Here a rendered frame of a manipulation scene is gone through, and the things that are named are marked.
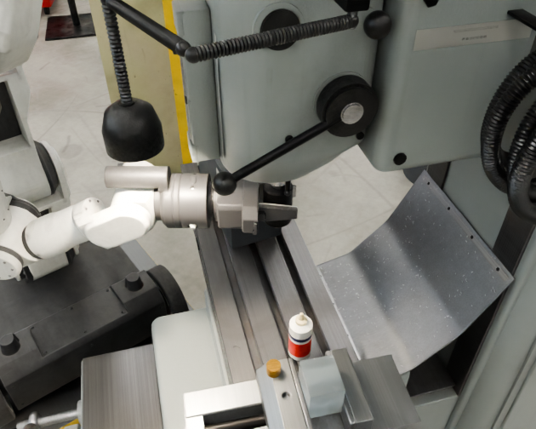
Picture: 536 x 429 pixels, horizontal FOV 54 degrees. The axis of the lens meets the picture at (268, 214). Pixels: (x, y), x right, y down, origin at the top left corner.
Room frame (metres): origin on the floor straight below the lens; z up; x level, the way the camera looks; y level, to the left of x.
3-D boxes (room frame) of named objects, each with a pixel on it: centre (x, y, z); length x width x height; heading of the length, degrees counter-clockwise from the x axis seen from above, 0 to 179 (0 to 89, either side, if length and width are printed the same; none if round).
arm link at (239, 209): (0.66, 0.08, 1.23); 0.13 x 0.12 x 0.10; 0
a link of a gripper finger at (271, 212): (0.62, -0.01, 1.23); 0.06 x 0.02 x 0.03; 90
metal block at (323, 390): (0.42, -0.08, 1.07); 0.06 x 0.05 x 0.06; 12
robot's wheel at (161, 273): (1.08, 0.31, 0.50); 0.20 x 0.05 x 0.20; 37
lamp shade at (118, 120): (0.56, 0.17, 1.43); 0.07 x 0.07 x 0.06
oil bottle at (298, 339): (0.56, -0.06, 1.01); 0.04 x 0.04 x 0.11
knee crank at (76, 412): (0.66, 0.53, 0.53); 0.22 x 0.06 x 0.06; 105
